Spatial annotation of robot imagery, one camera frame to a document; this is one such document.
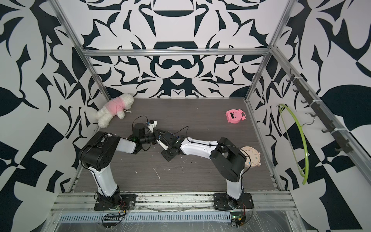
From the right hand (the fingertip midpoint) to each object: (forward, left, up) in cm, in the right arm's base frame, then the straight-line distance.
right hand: (166, 151), depth 88 cm
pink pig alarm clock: (+26, -47, -1) cm, 54 cm away
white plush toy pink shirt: (+33, +37, +6) cm, 49 cm away
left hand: (+11, -1, +4) cm, 12 cm away
